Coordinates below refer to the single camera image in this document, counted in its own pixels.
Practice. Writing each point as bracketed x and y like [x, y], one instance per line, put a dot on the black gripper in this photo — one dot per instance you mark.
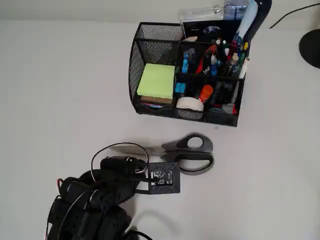
[119, 163]

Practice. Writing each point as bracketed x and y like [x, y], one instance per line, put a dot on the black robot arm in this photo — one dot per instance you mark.
[100, 220]

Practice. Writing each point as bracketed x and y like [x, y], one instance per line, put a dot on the black mesh desk organizer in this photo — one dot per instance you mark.
[155, 32]

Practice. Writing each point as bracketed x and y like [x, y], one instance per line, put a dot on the pink sticky note stack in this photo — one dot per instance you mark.
[151, 105]

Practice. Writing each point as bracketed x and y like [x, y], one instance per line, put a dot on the green sticky note pad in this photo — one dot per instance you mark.
[156, 80]

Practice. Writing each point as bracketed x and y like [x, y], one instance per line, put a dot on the white tape roll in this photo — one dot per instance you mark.
[190, 103]

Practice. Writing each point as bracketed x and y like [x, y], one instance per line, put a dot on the small blue clip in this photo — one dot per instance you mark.
[180, 87]

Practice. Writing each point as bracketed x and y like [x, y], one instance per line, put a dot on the orange capped glue stick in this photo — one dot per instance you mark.
[206, 93]

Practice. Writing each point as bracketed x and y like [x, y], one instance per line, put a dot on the long blue clip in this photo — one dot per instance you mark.
[185, 63]

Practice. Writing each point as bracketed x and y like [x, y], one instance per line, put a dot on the grey red stapler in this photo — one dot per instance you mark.
[228, 109]

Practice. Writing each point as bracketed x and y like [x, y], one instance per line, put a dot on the red pen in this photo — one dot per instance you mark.
[205, 58]

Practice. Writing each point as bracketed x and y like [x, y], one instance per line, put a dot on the blue white marker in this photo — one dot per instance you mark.
[213, 66]

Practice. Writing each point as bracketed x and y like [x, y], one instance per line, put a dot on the beige eraser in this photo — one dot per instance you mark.
[191, 39]

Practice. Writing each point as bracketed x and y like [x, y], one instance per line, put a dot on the black round lamp base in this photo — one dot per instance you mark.
[311, 47]

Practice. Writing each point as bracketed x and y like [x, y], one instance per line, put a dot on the gripper camera board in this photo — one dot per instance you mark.
[165, 178]

